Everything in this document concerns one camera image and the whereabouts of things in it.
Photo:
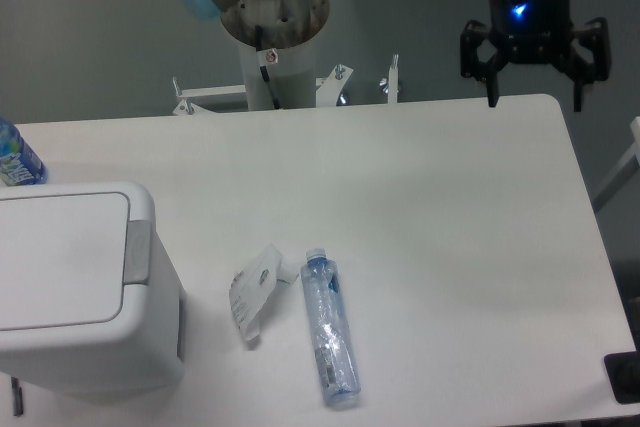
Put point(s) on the blue labelled drink bottle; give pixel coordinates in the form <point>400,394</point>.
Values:
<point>20,165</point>

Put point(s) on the white metal base frame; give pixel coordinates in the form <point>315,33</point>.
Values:
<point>328,92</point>

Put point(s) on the black table clamp mount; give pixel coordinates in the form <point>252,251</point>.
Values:
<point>623,373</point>

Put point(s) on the white push-lid trash can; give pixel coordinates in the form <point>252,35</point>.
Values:
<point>90,300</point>

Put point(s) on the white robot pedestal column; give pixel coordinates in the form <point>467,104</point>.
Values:
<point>276,45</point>

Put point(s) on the crumpled white plastic wrapper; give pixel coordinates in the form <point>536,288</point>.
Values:
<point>252,287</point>

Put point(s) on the empty clear plastic bottle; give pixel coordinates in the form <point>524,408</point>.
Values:
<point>329,329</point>

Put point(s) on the white frame leg right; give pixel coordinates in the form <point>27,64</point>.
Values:
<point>622,171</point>

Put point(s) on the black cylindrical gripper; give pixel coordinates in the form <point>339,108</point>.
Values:
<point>529,22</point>

